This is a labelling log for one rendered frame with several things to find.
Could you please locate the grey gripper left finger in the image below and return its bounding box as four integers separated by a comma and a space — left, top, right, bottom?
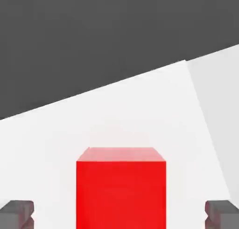
0, 200, 35, 229

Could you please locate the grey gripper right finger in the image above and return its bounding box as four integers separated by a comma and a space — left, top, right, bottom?
204, 200, 239, 229

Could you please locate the small red cube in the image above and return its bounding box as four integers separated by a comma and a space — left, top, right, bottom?
76, 147, 167, 229

